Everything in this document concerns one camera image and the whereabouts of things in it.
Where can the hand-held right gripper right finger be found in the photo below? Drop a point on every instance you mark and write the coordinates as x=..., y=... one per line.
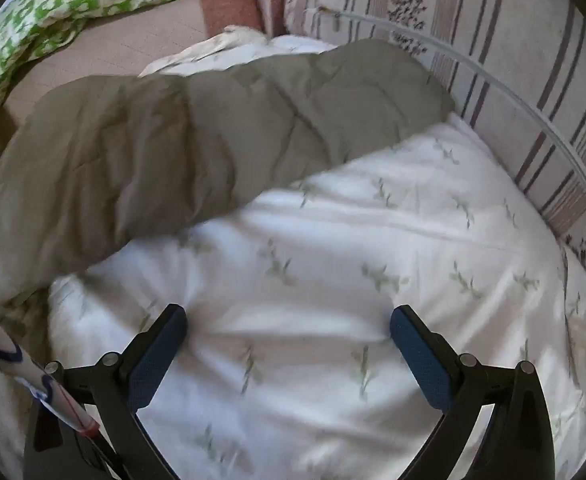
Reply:
x=420, y=360

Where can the white printed stick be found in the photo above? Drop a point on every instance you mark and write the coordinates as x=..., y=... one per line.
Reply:
x=3, y=350

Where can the olive quilted jacket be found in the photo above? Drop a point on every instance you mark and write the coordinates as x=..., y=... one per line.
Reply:
x=173, y=150

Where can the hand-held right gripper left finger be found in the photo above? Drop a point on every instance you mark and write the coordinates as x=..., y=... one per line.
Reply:
x=155, y=360

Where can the pink sofa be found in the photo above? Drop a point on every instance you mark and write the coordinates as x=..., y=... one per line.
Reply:
x=148, y=25

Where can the striped floral cushion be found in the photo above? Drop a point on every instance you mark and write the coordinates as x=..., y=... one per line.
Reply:
x=498, y=35

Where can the white leaf-print bedsheet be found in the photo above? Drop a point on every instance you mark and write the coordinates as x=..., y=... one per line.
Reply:
x=348, y=260

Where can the green checkered pillow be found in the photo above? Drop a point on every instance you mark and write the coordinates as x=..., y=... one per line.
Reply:
x=48, y=0

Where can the clear plastic tube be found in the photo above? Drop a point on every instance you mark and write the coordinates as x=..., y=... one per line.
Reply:
x=518, y=105

